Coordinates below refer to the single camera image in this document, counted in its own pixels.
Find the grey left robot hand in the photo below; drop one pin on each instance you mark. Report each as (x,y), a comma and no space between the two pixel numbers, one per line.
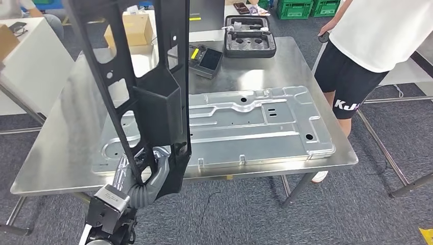
(164,169)

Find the person's hand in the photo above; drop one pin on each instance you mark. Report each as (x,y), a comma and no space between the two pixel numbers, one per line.
(328,28)

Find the small black round object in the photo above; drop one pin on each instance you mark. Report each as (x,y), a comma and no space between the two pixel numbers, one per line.
(323,38)

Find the black plastic bracket panel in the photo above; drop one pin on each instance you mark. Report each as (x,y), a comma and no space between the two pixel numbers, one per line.
(159,111)

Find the person's forearm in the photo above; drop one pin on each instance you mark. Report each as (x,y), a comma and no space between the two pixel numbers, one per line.
(341,11)

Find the stainless steel workbench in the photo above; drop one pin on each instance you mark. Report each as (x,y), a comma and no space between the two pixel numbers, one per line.
(264,74)

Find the green plastic crate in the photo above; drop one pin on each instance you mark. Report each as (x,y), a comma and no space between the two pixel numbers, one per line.
(294,11)
(324,10)

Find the person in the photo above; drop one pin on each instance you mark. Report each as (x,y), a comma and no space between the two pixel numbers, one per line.
(372,33)
(13,6)

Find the crumpled plastic wrapper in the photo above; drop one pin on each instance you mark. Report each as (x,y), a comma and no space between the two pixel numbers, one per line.
(260,10)

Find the stamped sheet metal panel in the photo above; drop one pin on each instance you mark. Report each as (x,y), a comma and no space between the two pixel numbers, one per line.
(236,135)

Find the open black foam case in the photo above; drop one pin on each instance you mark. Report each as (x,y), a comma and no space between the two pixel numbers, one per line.
(250,52)

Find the white table with metal legs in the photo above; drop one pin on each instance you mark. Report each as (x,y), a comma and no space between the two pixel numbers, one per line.
(406,74)

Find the dark smartphone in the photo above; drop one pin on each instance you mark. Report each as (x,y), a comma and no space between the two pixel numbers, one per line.
(241,8)

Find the black remote controller with screen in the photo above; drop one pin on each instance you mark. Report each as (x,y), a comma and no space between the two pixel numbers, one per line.
(209,61)

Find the dark grey flat panel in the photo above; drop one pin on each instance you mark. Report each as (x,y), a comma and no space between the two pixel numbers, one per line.
(209,13)

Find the cardboard box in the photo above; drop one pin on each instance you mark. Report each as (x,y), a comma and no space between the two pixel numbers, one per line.
(6,44)
(135,30)

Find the small black device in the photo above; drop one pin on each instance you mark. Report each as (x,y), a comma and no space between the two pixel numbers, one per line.
(17,26)

